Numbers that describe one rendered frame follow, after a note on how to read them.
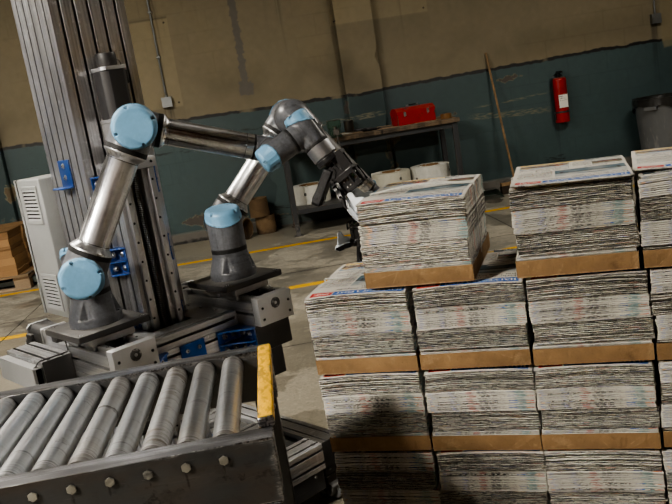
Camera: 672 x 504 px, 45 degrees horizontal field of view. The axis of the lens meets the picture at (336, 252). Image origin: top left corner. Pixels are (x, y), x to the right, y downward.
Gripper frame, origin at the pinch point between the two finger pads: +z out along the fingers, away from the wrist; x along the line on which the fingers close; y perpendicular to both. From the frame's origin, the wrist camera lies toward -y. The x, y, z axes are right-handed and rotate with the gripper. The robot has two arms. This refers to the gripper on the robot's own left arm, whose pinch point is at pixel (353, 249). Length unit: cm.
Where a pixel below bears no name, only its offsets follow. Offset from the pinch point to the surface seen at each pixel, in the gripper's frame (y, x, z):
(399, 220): 16, 25, 45
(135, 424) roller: -6, -18, 115
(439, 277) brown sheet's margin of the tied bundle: 0, 34, 46
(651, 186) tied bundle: 17, 86, 48
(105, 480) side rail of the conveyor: -7, -13, 135
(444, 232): 11, 36, 45
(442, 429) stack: -42, 29, 46
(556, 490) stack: -59, 57, 48
